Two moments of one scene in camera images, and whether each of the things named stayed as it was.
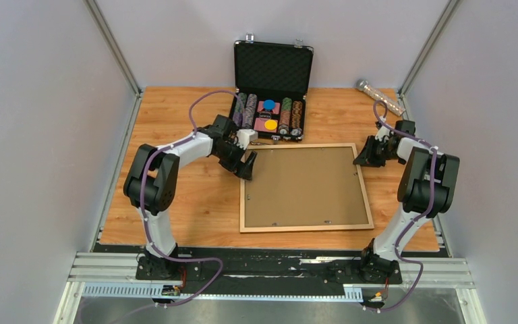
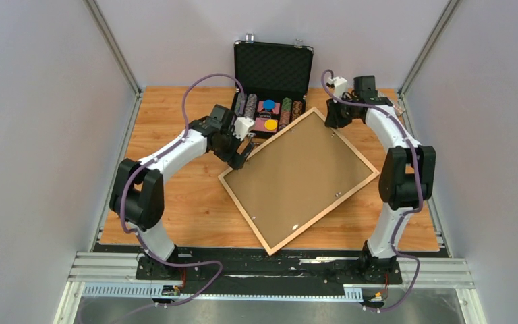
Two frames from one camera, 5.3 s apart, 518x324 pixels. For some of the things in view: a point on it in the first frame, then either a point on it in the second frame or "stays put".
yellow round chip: [270, 124] stays put
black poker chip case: [270, 81] stays put
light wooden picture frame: [351, 227] -> [272, 250]
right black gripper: [367, 157] -> [333, 119]
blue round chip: [269, 104] stays put
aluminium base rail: [112, 276] stays put
